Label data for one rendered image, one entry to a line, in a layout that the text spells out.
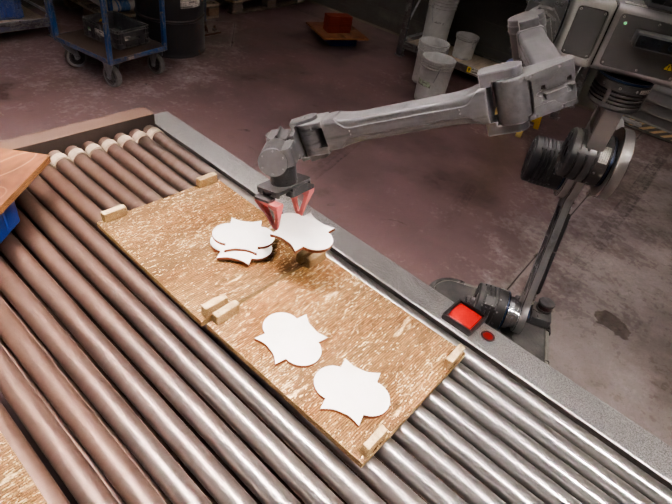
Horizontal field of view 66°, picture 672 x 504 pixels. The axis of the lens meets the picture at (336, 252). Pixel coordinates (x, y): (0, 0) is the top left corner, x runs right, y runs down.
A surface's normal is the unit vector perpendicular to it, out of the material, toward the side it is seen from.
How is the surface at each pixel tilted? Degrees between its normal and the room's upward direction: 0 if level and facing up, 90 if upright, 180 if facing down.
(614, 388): 0
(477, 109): 91
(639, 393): 0
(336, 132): 91
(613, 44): 90
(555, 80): 76
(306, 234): 1
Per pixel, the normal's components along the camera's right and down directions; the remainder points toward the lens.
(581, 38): -0.33, 0.57
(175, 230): 0.14, -0.76
